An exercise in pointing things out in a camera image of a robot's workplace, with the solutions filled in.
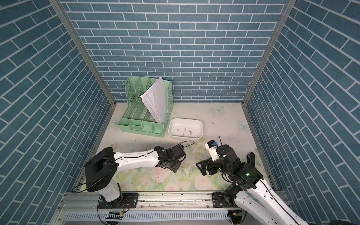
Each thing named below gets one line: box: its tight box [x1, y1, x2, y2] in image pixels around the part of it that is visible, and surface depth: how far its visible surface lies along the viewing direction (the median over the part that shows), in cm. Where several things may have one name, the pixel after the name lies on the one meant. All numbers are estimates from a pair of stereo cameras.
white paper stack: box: [140, 76, 168, 124], surface depth 95 cm
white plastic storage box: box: [167, 117, 204, 140], surface depth 104 cm
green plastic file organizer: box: [116, 75, 174, 138], surface depth 104 cm
